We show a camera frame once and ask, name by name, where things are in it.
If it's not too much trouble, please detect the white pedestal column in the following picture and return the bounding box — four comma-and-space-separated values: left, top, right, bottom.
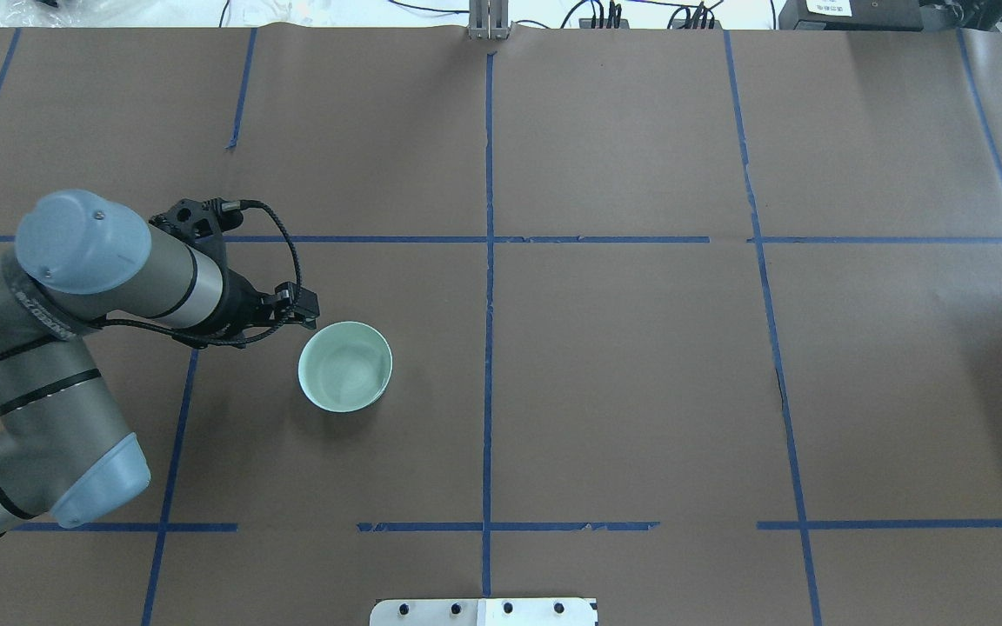
369, 597, 599, 625

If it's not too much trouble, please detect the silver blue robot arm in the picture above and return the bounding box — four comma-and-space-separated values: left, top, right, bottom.
0, 189, 321, 537

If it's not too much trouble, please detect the black desktop box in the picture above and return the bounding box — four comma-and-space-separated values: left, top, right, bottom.
777, 1, 923, 32

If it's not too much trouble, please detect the mint green bowl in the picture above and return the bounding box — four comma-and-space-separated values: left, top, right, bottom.
296, 321, 394, 415

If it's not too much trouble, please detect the aluminium frame post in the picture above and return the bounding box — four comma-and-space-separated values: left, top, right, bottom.
468, 0, 512, 41

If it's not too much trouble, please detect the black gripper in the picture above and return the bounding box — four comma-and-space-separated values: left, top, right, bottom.
219, 270, 321, 342

